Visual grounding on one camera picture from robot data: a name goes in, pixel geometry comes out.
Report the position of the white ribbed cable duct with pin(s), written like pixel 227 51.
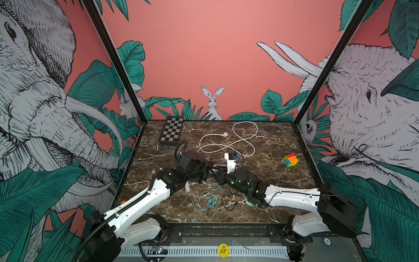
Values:
pixel 206 251

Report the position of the black right frame post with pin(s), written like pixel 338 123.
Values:
pixel 353 24

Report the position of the black white chessboard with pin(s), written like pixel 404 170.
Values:
pixel 172 130

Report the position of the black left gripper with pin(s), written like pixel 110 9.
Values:
pixel 206 168

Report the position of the pale pink electric toothbrush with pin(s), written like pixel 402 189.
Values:
pixel 187 187

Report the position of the black frame post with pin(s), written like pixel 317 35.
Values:
pixel 353 24
pixel 106 40

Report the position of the yellow round sticker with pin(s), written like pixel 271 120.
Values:
pixel 223 250

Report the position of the green USB wall charger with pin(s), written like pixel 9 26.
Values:
pixel 250 204

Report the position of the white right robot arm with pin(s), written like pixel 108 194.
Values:
pixel 327 210

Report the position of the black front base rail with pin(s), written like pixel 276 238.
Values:
pixel 275 232

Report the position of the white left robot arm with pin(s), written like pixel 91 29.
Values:
pixel 107 234

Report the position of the black left frame post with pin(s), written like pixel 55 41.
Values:
pixel 106 40

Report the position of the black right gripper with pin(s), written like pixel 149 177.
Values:
pixel 227 176

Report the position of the purple power strip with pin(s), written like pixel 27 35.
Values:
pixel 221 165

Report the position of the colourful puzzle cube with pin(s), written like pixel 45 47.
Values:
pixel 290 160

